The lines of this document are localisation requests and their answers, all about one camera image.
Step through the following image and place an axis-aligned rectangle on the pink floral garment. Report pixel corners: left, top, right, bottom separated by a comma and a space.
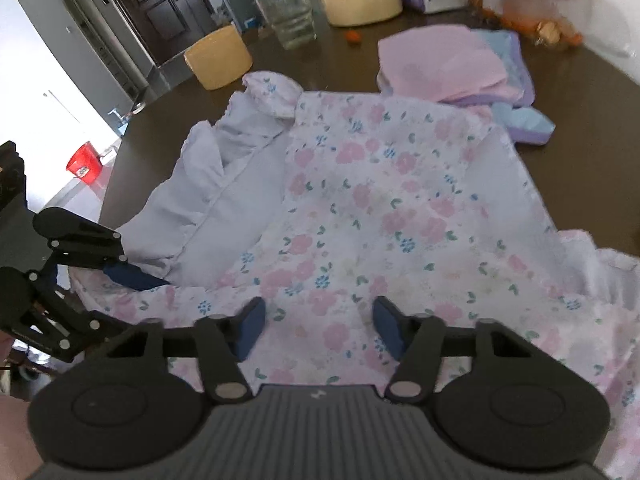
69, 70, 640, 478

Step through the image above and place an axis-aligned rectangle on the red bucket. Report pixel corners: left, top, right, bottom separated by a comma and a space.
66, 142, 103, 185

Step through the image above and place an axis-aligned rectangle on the yellow mug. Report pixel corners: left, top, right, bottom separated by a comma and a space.
183, 25, 253, 91

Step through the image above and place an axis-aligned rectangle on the dark wooden door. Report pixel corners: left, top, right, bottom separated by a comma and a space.
115, 0, 216, 65

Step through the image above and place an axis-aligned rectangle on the pink blue folded garment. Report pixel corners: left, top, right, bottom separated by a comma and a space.
378, 25, 555, 146

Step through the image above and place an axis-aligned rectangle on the clear drinking glass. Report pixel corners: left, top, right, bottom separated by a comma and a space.
255, 0, 317, 50

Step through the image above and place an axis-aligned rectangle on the plastic bag of oranges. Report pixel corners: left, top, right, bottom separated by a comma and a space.
466, 0, 632, 59

